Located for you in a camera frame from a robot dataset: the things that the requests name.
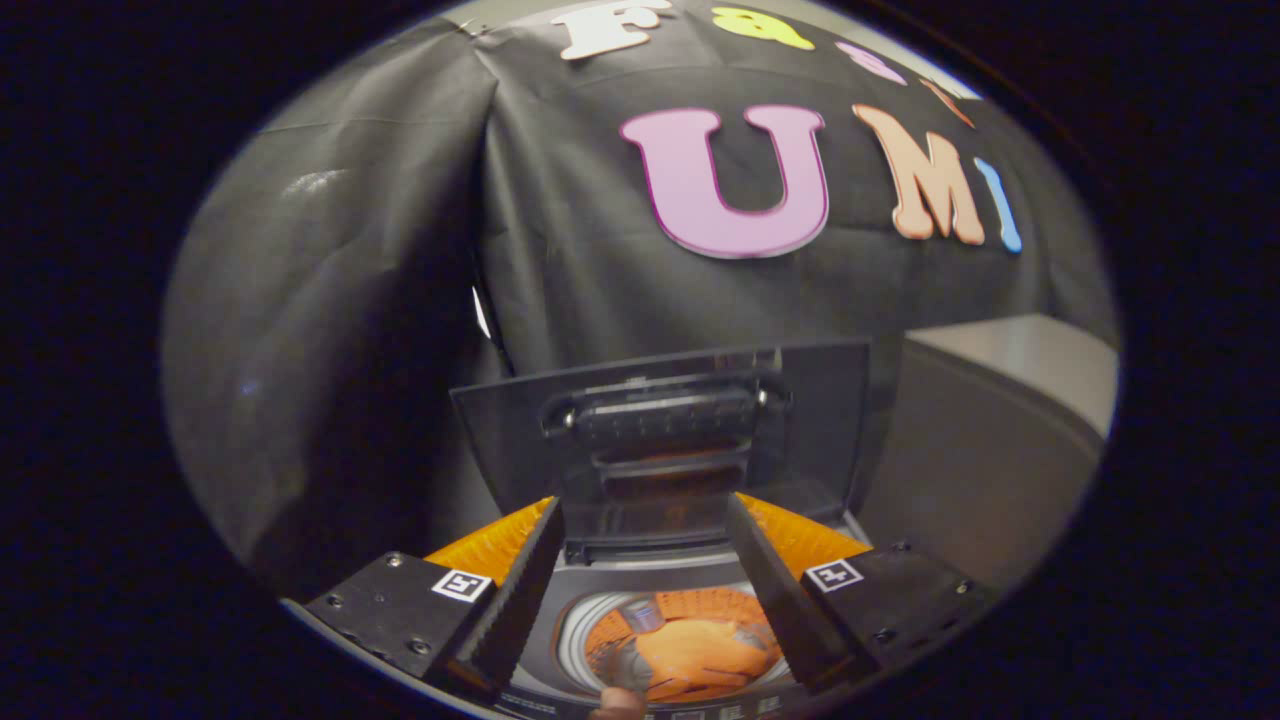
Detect beige cabinet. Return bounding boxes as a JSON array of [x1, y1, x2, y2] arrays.
[[858, 312, 1120, 593]]

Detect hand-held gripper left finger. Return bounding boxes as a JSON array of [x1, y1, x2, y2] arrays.
[[300, 496, 567, 704]]

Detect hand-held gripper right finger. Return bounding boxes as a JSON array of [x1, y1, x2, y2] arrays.
[[723, 491, 993, 693]]

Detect orange garment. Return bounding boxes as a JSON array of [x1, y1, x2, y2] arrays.
[[588, 588, 787, 703]]

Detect black backdrop cloth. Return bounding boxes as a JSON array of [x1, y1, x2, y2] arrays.
[[160, 0, 1119, 601]]

